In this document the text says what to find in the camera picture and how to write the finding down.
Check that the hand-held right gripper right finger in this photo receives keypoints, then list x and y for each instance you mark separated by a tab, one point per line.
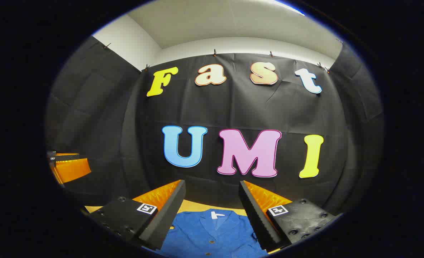
256	218

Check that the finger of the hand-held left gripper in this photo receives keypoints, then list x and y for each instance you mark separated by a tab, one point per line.
72	170

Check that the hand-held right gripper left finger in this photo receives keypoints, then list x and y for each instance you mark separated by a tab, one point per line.
168	215

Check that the blue shirt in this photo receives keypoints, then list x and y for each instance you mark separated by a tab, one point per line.
204	236

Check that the black backdrop cloth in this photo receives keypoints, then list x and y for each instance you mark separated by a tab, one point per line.
125	125

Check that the row of cloth clips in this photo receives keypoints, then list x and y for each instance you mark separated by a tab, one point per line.
214	53

